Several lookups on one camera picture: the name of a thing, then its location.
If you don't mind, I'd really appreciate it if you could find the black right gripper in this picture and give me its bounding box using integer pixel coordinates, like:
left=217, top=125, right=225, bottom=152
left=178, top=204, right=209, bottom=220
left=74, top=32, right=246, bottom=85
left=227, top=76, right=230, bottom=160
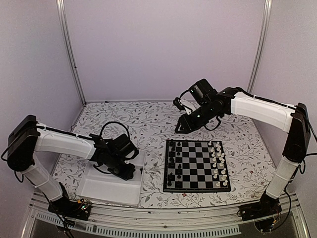
left=174, top=101, right=220, bottom=134

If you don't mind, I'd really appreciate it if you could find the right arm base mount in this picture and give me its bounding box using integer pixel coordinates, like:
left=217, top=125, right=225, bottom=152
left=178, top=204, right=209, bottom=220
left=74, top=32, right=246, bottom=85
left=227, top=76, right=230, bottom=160
left=237, top=199, right=282, bottom=233

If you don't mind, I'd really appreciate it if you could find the black and silver chessboard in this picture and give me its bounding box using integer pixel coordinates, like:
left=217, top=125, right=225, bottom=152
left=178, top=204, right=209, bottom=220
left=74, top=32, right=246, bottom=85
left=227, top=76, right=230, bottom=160
left=163, top=139, right=231, bottom=193

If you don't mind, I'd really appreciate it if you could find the aluminium frame post right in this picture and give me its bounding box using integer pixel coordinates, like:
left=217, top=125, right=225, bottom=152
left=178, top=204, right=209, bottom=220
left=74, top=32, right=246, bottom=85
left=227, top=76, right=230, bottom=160
left=247, top=0, right=272, bottom=93

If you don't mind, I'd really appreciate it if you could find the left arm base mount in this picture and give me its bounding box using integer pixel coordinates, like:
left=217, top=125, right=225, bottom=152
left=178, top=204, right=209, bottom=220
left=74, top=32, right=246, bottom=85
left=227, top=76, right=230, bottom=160
left=48, top=197, right=92, bottom=221

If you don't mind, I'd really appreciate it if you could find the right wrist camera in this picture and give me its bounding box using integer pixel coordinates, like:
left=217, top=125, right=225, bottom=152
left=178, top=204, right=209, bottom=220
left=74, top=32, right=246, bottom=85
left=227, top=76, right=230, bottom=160
left=173, top=97, right=196, bottom=115

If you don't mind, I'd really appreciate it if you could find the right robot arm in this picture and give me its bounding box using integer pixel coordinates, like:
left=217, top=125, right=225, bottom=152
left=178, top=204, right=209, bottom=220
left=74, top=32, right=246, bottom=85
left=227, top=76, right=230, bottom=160
left=173, top=85, right=312, bottom=216

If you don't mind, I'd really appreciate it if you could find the white plastic tray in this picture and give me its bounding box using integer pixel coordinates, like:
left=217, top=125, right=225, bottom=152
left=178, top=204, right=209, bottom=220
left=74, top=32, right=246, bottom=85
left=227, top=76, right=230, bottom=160
left=76, top=151, right=146, bottom=206

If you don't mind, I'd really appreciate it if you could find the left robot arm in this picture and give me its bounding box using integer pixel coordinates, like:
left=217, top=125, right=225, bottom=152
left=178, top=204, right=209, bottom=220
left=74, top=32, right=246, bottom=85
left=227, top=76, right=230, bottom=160
left=3, top=115, right=139, bottom=215

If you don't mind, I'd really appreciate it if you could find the aluminium front rail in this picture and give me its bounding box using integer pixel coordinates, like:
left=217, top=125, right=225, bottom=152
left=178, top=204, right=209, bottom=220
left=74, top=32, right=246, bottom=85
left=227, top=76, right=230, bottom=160
left=22, top=192, right=312, bottom=238

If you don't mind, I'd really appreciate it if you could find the aluminium frame post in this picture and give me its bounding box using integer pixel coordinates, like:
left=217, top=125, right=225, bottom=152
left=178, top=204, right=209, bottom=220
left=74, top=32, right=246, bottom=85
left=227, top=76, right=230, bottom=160
left=247, top=0, right=272, bottom=93
left=56, top=0, right=87, bottom=105

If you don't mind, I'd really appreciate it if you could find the floral patterned table mat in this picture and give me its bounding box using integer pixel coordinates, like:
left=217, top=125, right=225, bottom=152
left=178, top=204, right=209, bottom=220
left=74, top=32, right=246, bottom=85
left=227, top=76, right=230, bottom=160
left=49, top=101, right=280, bottom=208

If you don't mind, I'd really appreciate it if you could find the aluminium frame post left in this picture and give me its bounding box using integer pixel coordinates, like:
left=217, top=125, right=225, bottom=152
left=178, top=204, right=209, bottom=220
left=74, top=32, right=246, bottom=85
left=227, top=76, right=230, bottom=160
left=56, top=0, right=87, bottom=105

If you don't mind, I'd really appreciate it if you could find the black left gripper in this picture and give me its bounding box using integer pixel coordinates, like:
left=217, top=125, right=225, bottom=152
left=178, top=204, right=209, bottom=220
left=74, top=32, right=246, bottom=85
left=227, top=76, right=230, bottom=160
left=106, top=155, right=135, bottom=181

